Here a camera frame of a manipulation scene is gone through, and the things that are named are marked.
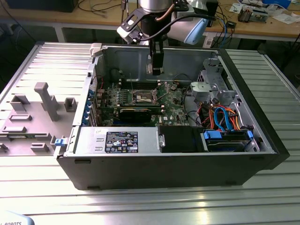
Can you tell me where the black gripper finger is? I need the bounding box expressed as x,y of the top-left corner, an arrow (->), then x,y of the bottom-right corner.
150,41 -> 165,76

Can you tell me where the silver CPU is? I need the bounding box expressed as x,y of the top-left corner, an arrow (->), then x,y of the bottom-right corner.
146,57 -> 165,76

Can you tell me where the metal socket cover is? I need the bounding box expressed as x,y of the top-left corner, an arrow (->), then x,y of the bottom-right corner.
152,82 -> 170,105

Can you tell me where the CPU socket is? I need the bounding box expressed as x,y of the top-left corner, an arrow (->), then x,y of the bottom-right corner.
131,90 -> 158,105

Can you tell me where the green motherboard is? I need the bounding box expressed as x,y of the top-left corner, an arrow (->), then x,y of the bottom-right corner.
93,79 -> 192,126

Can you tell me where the silver metal drive cage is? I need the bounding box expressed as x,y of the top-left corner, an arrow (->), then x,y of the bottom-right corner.
198,57 -> 239,104

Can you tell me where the wooden workbench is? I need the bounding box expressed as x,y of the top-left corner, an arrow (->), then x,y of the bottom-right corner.
0,0 -> 300,43

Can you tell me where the light grey case latch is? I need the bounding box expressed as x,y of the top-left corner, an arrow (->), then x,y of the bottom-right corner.
90,43 -> 103,58

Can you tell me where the black graphics card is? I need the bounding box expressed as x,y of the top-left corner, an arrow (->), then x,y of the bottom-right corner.
118,108 -> 152,124

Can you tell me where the tall black box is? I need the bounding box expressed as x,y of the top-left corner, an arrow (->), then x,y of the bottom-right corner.
206,0 -> 219,28

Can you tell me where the printed paper sheet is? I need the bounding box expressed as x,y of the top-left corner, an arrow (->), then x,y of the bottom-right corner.
229,2 -> 243,13

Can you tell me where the metal heat sink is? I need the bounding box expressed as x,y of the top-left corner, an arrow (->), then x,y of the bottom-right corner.
238,6 -> 253,23

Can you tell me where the silver power supply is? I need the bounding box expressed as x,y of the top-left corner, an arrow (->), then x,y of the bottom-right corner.
74,126 -> 162,156

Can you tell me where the large black box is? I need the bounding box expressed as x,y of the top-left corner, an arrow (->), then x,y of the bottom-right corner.
6,0 -> 78,13

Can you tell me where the hard disk blue carrier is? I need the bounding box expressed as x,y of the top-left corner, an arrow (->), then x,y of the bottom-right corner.
201,130 -> 255,153

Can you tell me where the black PC case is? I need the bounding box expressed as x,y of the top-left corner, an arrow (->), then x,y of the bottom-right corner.
53,42 -> 291,191

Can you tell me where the grey metal device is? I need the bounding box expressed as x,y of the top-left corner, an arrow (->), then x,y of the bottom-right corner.
252,8 -> 270,23

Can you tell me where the grey parts rack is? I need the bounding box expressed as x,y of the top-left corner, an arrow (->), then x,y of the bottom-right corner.
0,82 -> 79,157

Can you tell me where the blue plastic latch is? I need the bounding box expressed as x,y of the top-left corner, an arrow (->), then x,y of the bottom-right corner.
54,137 -> 68,148

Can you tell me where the blue box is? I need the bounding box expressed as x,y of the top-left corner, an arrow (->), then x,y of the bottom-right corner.
262,0 -> 291,8

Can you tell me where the white paper sheet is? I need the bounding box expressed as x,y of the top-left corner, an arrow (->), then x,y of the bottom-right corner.
273,13 -> 300,24

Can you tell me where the pale blue teach pendant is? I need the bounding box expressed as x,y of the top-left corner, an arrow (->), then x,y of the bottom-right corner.
0,210 -> 36,225

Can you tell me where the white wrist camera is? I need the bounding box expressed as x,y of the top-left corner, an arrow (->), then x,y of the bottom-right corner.
116,8 -> 144,44

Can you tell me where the thick black cable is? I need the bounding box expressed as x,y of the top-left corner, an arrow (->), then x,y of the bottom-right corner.
182,86 -> 203,128

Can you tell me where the red wire bundle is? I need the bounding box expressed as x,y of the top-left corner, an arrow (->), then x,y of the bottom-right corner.
198,103 -> 210,126

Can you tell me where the blue cable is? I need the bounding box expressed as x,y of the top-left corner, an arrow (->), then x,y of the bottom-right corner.
222,13 -> 232,46

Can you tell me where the orange wire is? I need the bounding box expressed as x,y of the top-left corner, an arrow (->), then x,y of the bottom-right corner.
227,108 -> 241,131
207,105 -> 216,130

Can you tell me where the silver metal bracket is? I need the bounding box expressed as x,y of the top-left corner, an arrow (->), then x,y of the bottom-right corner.
157,133 -> 166,148

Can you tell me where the blue wire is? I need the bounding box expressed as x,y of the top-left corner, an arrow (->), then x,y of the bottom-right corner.
213,106 -> 234,132

